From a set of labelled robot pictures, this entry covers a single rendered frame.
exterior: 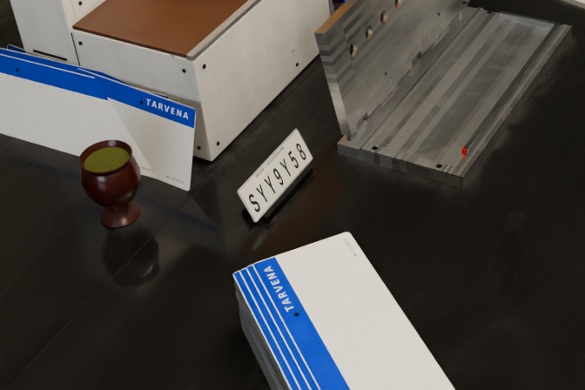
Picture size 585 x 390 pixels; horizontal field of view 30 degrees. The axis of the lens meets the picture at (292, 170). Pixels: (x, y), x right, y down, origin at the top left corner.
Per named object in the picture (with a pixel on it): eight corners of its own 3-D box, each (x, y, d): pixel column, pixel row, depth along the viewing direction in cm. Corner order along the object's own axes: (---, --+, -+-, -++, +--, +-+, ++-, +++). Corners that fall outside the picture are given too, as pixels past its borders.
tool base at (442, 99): (463, 189, 156) (463, 169, 154) (338, 153, 166) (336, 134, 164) (571, 37, 185) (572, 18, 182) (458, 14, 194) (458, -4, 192)
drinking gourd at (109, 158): (128, 189, 164) (113, 130, 157) (161, 213, 159) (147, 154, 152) (81, 216, 160) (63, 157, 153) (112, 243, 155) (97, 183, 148)
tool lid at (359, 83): (324, 33, 153) (313, 32, 154) (353, 144, 163) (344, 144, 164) (455, -98, 181) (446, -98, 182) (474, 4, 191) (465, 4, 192)
